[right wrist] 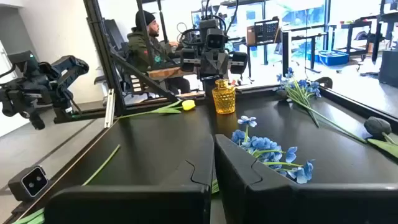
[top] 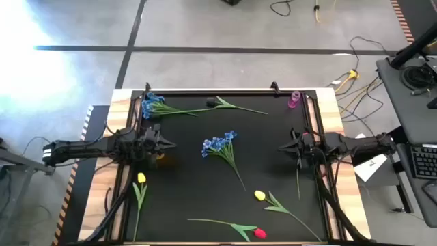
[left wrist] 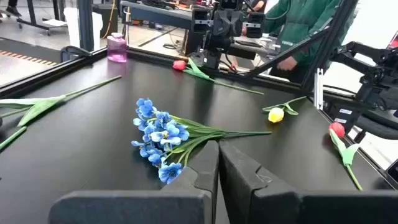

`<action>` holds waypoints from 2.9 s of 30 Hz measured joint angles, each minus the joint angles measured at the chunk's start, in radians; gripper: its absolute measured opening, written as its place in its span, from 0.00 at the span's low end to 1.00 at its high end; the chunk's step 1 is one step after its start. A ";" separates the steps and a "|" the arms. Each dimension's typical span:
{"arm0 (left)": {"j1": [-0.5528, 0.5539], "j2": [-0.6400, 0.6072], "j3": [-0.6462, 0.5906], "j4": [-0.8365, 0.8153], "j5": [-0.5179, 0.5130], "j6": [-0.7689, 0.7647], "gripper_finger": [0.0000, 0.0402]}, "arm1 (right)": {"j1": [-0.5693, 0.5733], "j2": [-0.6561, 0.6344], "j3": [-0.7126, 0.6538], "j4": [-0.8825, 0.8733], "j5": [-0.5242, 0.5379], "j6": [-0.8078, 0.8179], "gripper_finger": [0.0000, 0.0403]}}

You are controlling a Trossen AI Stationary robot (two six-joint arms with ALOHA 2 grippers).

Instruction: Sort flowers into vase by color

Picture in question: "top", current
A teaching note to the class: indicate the black computer keyboard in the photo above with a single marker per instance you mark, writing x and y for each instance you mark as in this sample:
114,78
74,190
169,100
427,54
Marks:
425,162

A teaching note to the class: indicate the black aluminium table frame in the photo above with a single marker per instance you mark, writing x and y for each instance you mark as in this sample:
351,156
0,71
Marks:
239,92

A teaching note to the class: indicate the green flower stem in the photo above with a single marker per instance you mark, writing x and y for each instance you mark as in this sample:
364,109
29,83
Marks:
225,105

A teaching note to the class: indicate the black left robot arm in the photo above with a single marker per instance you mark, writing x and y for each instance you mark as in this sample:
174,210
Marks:
85,147

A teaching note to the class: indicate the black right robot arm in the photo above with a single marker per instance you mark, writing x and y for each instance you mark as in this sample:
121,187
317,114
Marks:
358,145

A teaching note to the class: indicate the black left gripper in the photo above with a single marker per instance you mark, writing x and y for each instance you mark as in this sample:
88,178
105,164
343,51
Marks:
148,143

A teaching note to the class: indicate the purple glass vase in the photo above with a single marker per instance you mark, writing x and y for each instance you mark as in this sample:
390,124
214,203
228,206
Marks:
293,102

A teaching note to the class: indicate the white paper box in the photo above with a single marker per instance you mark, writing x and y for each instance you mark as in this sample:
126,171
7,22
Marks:
370,167

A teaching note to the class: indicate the red artificial tulip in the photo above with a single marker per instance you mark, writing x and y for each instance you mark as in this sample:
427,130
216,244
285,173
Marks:
260,233

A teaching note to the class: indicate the black table clamp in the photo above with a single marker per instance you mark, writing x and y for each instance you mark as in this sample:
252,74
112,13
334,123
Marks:
275,87
147,87

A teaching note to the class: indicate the blue artificial flower bunch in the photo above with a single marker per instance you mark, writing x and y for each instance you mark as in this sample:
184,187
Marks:
150,106
222,147

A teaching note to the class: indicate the grey metal stand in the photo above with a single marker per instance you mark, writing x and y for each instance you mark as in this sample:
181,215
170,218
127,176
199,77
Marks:
20,163

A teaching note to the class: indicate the black floor mat striped edge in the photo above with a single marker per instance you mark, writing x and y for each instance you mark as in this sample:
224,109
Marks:
423,13
82,191

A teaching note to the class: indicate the yellow artificial tulip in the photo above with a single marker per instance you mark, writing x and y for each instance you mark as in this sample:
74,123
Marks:
141,178
259,195

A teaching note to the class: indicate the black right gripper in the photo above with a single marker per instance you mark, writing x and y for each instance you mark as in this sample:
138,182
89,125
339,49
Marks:
305,145

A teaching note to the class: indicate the black stand pole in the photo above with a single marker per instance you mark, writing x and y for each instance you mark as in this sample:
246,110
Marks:
413,48

